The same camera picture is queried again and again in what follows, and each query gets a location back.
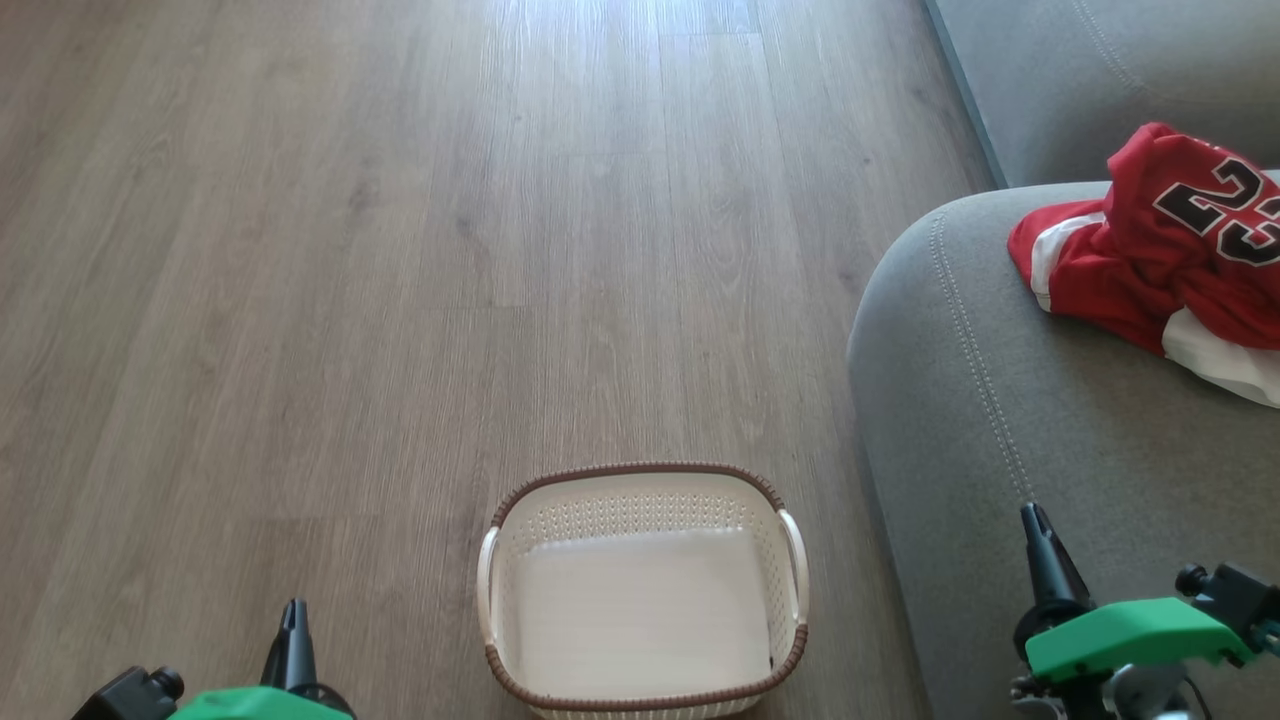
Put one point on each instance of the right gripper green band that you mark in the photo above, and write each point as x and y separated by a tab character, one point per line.
1125	640

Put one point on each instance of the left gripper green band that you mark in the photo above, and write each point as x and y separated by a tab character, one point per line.
255	705

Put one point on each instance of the red and white jersey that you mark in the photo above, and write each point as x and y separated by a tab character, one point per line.
1150	250

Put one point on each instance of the white perforated laundry basket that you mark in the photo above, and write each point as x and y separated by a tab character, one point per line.
640	610

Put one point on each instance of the grey fabric sofa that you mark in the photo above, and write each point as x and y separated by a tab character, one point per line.
1050	430

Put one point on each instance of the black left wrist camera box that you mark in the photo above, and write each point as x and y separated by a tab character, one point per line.
130	698

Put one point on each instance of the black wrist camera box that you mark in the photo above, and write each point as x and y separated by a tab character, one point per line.
130	698
1235	598

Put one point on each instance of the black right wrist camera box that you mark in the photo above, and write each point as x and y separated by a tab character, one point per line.
1235	598

